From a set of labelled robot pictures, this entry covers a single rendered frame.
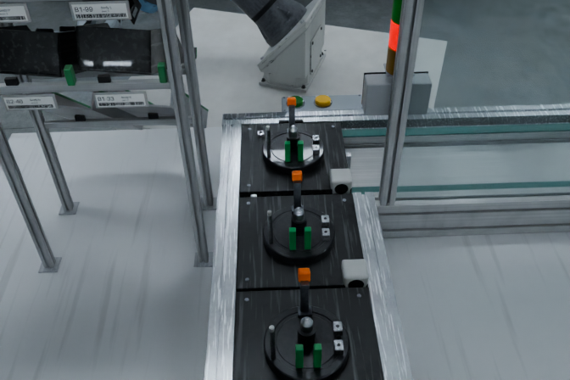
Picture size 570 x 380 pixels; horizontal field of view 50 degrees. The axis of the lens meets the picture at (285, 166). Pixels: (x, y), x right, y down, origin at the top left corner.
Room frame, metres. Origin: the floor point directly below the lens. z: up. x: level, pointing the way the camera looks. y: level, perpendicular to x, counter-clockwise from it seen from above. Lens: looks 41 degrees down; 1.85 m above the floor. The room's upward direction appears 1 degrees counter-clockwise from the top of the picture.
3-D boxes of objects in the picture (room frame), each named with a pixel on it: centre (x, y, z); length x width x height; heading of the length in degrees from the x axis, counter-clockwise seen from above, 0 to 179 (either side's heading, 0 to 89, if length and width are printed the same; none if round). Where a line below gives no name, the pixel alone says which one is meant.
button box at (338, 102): (1.28, -0.10, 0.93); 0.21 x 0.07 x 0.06; 91
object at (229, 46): (1.57, 0.00, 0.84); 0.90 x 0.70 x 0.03; 72
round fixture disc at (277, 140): (1.06, -0.02, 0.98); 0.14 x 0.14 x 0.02
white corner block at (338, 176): (0.97, -0.12, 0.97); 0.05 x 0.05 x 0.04; 1
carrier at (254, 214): (0.81, -0.02, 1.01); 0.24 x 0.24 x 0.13; 1
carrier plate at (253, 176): (1.06, -0.02, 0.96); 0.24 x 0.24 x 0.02; 1
